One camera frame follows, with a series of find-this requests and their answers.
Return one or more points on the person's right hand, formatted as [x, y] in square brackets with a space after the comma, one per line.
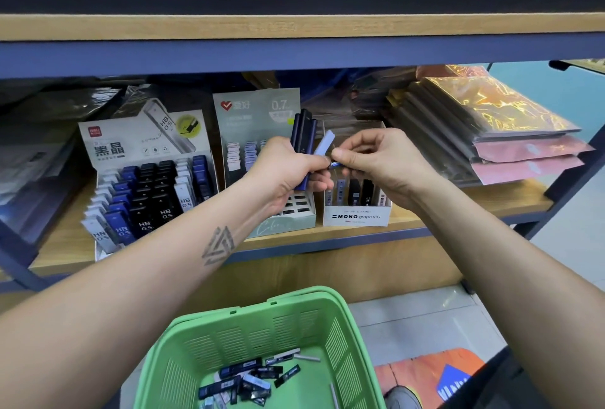
[388, 163]

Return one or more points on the person's left hand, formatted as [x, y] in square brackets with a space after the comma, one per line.
[279, 175]

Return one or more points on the clear plastic display box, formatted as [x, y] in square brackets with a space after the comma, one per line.
[354, 217]

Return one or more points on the pale green display box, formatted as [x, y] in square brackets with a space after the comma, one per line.
[251, 111]

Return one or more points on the white display box red label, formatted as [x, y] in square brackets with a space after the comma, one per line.
[118, 144]

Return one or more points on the green plastic basket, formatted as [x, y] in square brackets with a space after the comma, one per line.
[180, 357]

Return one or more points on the pile of lead cases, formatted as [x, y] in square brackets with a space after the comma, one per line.
[246, 380]

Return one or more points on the person's left forearm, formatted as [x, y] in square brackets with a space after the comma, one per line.
[104, 319]

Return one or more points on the person's right forearm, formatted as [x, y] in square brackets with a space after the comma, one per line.
[520, 291]

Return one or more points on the dark plastic-wrapped packs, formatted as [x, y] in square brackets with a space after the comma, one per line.
[492, 116]

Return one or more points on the colourful printed mat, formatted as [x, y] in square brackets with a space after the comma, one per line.
[435, 371]

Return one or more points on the grey sneaker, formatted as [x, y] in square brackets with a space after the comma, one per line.
[405, 397]

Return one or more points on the stack of wrapped paper packs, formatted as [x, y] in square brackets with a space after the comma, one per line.
[38, 168]

